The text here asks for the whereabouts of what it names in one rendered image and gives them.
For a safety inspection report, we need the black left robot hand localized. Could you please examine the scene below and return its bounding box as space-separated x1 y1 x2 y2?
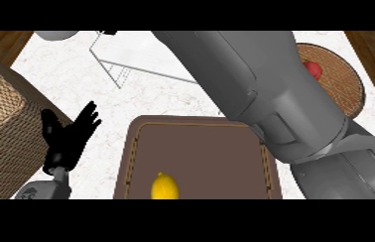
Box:
39 100 103 177

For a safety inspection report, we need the yellow lemon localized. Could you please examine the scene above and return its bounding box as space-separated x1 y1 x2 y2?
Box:
148 172 180 200

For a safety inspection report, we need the tan wicker basket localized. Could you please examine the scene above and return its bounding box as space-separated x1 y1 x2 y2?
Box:
0 62 75 200

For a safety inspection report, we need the pale grey rounded object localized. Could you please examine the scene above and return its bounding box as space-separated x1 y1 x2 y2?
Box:
32 31 81 42

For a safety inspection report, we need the grey wire tiered shelf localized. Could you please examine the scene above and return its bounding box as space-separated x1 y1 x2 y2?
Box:
88 31 199 90

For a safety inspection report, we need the round brown woven tray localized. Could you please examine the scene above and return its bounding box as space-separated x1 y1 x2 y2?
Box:
295 43 366 119

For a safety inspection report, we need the brown stitched placemat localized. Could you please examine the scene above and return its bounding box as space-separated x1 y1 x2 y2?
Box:
112 115 283 200

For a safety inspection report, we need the red round fruit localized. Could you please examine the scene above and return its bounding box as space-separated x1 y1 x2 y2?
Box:
301 60 323 81

